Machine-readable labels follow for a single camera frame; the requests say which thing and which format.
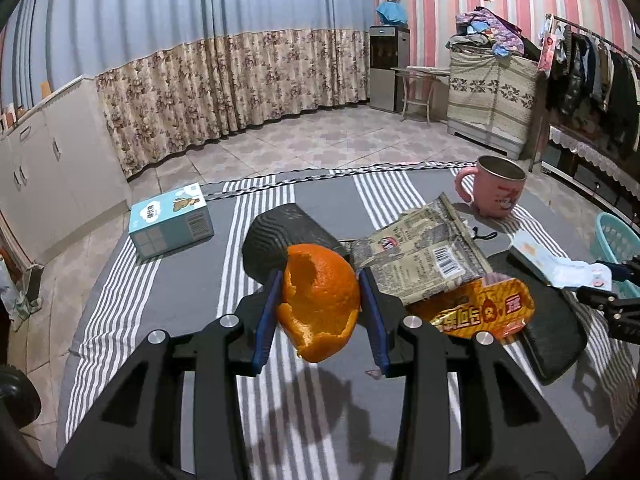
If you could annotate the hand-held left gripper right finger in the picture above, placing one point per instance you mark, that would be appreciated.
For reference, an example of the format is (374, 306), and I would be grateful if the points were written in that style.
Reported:
(372, 320)

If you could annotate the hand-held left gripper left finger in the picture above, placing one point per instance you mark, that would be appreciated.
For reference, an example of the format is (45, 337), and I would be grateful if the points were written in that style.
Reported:
(267, 320)

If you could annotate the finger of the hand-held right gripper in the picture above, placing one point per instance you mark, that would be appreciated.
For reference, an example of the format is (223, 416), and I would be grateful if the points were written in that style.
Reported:
(612, 269)
(600, 297)

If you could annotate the teal plastic basket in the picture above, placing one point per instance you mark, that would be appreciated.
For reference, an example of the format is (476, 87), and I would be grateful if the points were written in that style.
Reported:
(607, 235)

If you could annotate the orange peel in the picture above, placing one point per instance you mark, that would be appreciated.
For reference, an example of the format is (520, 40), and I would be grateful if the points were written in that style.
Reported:
(320, 310)

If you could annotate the white blue wrapper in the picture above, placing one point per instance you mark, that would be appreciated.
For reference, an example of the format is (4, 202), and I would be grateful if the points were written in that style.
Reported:
(540, 257)

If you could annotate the grey printed snack wrapper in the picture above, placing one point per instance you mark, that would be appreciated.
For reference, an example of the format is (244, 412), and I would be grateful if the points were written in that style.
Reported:
(425, 255)

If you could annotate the orange yellow snack wrapper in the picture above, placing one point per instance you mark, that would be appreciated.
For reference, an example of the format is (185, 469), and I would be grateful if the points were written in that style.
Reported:
(475, 310)

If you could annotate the low shelf with lace cloth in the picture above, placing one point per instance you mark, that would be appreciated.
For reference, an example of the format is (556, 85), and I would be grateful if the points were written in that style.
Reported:
(590, 155)

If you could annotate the grey white striped cloth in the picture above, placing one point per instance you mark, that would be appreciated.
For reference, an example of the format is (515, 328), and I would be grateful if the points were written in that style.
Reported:
(320, 195)

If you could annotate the light blue tissue box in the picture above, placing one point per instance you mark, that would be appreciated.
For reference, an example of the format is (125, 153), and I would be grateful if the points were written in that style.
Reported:
(170, 225)

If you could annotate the pink mug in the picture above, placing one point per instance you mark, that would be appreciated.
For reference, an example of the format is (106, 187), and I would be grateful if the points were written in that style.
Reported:
(495, 195)

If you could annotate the row of hanging clothes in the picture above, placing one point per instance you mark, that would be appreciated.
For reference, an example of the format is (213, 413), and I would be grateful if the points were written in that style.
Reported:
(600, 90)

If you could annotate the cabinet with patterned cover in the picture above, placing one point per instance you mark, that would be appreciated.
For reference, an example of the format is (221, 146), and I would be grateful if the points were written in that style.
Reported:
(490, 95)

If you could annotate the pink hanging bag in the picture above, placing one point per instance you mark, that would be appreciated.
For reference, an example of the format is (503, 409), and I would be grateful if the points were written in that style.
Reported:
(547, 50)

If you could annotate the metal clothes rack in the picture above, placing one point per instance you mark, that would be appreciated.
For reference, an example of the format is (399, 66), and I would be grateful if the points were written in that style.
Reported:
(580, 29)

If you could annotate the blue floral curtain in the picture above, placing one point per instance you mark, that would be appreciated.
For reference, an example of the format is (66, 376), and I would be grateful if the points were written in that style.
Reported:
(200, 85)

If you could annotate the grey water dispenser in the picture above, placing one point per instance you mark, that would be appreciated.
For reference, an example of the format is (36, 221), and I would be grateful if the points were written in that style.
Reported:
(385, 75)

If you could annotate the small metal side table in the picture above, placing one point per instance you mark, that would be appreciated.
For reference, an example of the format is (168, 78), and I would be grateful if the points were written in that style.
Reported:
(425, 71)

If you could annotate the white cabinet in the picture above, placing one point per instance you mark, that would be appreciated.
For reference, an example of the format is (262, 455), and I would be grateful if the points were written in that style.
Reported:
(60, 170)

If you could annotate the black round object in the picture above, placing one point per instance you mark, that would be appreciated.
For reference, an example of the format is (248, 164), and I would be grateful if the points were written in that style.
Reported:
(17, 400)

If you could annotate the pile of clothes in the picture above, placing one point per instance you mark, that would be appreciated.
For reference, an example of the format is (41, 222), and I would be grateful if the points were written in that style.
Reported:
(490, 30)

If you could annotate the blue cloth cover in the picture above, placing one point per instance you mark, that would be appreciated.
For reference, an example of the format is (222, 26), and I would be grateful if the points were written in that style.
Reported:
(391, 14)

